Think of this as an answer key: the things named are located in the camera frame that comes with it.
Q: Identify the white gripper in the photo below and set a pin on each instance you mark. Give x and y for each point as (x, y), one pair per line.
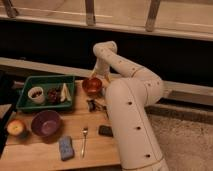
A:
(103, 71)

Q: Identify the small orange bowl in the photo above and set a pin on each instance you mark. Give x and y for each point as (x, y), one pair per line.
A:
(92, 86)

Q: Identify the purple bowl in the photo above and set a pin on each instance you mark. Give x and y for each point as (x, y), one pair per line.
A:
(46, 123)

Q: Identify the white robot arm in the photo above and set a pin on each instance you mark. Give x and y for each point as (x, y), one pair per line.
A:
(126, 99)

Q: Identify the green plastic tray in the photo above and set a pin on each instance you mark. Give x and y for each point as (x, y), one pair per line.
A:
(26, 105)

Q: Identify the white wedge item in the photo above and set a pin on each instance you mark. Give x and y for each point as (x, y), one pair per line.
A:
(65, 94)

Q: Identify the dark grape bunch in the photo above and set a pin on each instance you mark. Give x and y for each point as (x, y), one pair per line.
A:
(54, 95)

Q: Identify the black rectangular block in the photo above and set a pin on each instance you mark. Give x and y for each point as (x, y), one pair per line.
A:
(105, 131)

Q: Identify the silver fork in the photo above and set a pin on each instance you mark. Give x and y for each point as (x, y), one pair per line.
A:
(85, 133)

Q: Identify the wooden table board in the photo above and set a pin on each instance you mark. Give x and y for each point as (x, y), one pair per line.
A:
(75, 145)

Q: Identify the white cup with contents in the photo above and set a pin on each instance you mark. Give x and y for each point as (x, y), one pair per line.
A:
(36, 95)

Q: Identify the blue sponge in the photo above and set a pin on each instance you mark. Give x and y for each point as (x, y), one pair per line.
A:
(65, 148)

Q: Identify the red yellow apple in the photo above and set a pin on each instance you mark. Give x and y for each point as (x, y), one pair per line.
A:
(16, 128)

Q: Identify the black handled peeler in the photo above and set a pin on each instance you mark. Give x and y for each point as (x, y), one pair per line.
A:
(94, 105)

